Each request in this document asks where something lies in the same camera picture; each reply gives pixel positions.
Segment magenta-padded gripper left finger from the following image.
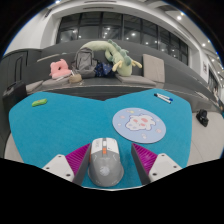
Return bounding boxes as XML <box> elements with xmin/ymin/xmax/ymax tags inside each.
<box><xmin>42</xmin><ymin>143</ymin><xmax>92</xmax><ymax>187</ymax></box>

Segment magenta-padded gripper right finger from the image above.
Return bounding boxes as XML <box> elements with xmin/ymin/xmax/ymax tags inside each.
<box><xmin>130</xmin><ymin>143</ymin><xmax>183</xmax><ymax>185</ymax></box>

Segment grey white computer mouse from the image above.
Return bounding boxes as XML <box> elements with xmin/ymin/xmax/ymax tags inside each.
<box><xmin>87</xmin><ymin>137</ymin><xmax>125</xmax><ymax>188</ymax></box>

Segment round cloud-print mouse pad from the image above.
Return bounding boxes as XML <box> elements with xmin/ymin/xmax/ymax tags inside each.
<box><xmin>111</xmin><ymin>107</ymin><xmax>167</xmax><ymax>145</ymax></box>

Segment black bag on floor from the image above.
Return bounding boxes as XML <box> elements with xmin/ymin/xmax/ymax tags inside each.
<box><xmin>195</xmin><ymin>108</ymin><xmax>210</xmax><ymax>128</ymax></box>

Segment white marker with black cap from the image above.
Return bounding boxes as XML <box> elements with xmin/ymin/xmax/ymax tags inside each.
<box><xmin>153</xmin><ymin>94</ymin><xmax>172</xmax><ymax>105</ymax></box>

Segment white marker with blue cap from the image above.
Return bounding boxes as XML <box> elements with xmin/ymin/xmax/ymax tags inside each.
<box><xmin>154</xmin><ymin>92</ymin><xmax>174</xmax><ymax>102</ymax></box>

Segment black suitcase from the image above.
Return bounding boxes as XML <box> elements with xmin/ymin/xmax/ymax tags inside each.
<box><xmin>2</xmin><ymin>80</ymin><xmax>28</xmax><ymax>113</ymax></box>

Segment flat light grey cushion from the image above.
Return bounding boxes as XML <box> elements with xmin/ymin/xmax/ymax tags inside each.
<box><xmin>25</xmin><ymin>79</ymin><xmax>44</xmax><ymax>94</ymax></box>

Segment flat round grey cushion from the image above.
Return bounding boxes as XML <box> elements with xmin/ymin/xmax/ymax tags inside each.
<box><xmin>41</xmin><ymin>77</ymin><xmax>73</xmax><ymax>89</ymax></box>

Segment grey tiered bench seating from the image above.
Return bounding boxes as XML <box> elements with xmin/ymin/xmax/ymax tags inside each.
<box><xmin>0</xmin><ymin>39</ymin><xmax>221</xmax><ymax>113</ymax></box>

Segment small tan pouch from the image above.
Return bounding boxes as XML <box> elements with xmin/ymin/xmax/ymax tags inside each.
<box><xmin>68</xmin><ymin>73</ymin><xmax>83</xmax><ymax>84</ymax></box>

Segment flat square grey cushion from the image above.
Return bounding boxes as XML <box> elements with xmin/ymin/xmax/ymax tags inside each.
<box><xmin>115</xmin><ymin>73</ymin><xmax>157</xmax><ymax>87</ymax></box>

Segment pink plush toy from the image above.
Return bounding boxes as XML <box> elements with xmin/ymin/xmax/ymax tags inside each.
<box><xmin>49</xmin><ymin>58</ymin><xmax>73</xmax><ymax>80</ymax></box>

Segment upright grey seat cushion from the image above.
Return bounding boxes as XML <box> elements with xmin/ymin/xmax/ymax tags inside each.
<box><xmin>142</xmin><ymin>53</ymin><xmax>166</xmax><ymax>84</ymax></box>

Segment grey backpack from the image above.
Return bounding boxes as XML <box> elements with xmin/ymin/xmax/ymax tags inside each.
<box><xmin>70</xmin><ymin>47</ymin><xmax>98</xmax><ymax>79</ymax></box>

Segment dark blue patterned bag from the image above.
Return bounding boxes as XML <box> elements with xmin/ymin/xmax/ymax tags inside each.
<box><xmin>94</xmin><ymin>61</ymin><xmax>117</xmax><ymax>79</ymax></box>

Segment green dragon plush toy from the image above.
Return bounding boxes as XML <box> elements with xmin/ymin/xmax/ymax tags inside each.
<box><xmin>79</xmin><ymin>39</ymin><xmax>143</xmax><ymax>77</ymax></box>

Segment ceiling lights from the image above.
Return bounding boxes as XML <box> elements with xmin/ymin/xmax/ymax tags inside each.
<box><xmin>53</xmin><ymin>0</ymin><xmax>224</xmax><ymax>78</ymax></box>

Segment dark glass window wall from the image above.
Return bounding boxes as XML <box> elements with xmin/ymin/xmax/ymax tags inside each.
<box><xmin>55</xmin><ymin>11</ymin><xmax>189</xmax><ymax>66</ymax></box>

